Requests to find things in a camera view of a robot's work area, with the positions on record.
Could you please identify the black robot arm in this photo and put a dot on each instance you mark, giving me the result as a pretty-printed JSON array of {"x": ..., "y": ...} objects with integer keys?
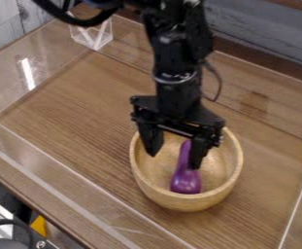
[{"x": 181, "y": 42}]

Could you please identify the purple toy eggplant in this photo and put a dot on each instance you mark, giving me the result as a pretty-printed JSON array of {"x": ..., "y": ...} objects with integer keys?
[{"x": 185, "y": 180}]

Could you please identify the yellow tag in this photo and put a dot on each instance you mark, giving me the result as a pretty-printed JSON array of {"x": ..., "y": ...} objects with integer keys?
[{"x": 39, "y": 226}]

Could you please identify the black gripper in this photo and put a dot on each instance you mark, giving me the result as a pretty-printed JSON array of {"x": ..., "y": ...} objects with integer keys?
[{"x": 175, "y": 110}]

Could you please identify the brown wooden bowl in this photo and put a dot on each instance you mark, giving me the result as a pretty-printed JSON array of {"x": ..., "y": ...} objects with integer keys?
[{"x": 220, "y": 170}]

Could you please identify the clear acrylic tray wall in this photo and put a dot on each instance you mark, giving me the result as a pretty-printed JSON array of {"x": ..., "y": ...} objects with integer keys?
[{"x": 97, "y": 220}]

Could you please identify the clear acrylic corner bracket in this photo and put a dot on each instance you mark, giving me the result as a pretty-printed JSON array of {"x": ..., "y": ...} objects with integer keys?
[{"x": 93, "y": 37}]

